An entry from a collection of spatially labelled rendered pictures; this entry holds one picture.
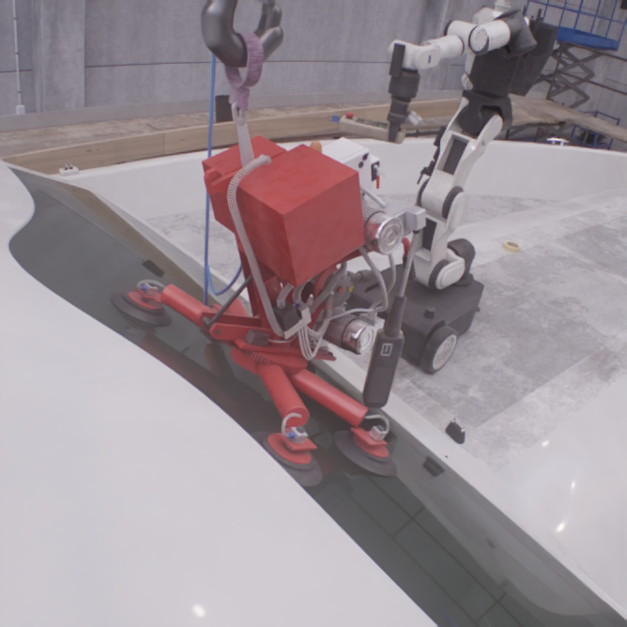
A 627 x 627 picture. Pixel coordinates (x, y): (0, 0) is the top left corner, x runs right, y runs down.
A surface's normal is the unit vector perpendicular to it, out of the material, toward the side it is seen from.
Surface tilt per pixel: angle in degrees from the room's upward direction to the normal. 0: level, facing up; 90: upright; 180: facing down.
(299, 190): 20
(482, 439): 0
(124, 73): 90
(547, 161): 90
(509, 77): 101
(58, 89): 90
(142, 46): 90
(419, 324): 45
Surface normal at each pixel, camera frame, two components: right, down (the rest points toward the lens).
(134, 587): 0.43, -0.85
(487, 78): -0.12, 0.67
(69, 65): 0.65, 0.49
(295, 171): -0.11, -0.69
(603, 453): 0.32, -0.66
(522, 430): 0.14, -0.83
